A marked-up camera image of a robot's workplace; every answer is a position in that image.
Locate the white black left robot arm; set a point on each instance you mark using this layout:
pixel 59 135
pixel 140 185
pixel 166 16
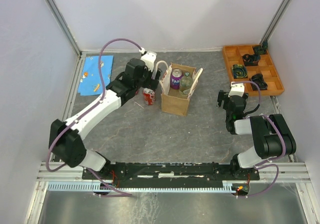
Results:
pixel 66 137

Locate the purple soda can upper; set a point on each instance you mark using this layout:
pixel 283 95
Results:
pixel 175 77

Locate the red soda can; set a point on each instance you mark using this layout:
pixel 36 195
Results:
pixel 149 96

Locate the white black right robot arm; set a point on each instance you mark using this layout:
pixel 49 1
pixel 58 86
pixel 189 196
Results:
pixel 272 138

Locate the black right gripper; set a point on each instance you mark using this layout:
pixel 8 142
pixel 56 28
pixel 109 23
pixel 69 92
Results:
pixel 222 96

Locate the aluminium frame post right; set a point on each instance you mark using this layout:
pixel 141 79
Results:
pixel 275 20

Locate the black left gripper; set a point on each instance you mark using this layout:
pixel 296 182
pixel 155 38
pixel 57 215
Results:
pixel 152 83

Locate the aluminium frame rail left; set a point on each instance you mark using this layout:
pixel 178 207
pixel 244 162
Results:
pixel 78 66

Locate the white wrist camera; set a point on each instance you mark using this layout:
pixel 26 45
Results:
pixel 149 58
pixel 236 89

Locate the dark rolled sock top corner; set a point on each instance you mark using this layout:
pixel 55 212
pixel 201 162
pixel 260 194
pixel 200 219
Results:
pixel 264 45

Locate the blue cartoon print cloth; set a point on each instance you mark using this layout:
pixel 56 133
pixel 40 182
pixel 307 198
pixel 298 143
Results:
pixel 90 82

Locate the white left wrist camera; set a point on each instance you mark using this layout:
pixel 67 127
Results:
pixel 149 58

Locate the black rolled sock upper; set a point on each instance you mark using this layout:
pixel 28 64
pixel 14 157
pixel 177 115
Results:
pixel 253 60

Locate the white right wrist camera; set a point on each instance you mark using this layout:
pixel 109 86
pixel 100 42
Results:
pixel 236 89

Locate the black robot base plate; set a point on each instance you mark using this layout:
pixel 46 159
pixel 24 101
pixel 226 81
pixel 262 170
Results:
pixel 175 175

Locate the blue green rolled sock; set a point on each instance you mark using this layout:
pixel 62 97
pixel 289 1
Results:
pixel 239 71

